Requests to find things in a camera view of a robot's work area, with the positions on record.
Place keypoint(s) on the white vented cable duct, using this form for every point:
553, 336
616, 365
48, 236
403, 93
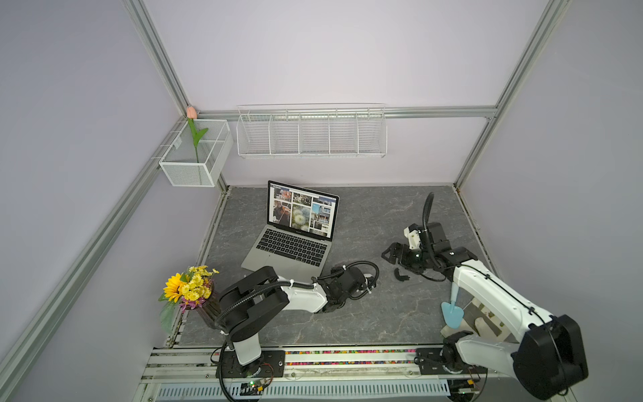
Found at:
308, 390

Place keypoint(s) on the yellow flower bouquet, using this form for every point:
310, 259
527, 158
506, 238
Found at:
192, 290

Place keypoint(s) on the black mouse battery cover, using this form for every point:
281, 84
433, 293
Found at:
399, 276

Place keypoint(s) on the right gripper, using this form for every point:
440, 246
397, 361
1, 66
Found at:
403, 249

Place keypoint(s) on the silver laptop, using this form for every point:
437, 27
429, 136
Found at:
299, 232

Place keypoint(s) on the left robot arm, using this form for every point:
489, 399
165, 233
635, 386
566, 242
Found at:
250, 304

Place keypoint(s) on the light blue garden trowel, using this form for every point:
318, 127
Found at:
452, 314

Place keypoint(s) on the white mesh wall basket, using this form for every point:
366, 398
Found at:
179, 162

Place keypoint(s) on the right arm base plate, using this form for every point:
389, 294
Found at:
444, 360

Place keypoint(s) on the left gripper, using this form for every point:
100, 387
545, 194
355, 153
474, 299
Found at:
338, 271

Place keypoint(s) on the pink artificial tulip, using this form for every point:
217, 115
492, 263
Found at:
197, 134

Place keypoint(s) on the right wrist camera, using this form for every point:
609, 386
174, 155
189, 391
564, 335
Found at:
412, 234

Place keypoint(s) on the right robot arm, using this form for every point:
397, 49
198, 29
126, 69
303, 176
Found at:
547, 356

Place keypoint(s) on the white wire wall shelf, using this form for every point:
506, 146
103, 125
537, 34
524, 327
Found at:
312, 130

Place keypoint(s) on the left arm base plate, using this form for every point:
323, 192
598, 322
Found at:
271, 364

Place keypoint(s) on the beige work glove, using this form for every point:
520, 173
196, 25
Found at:
480, 320

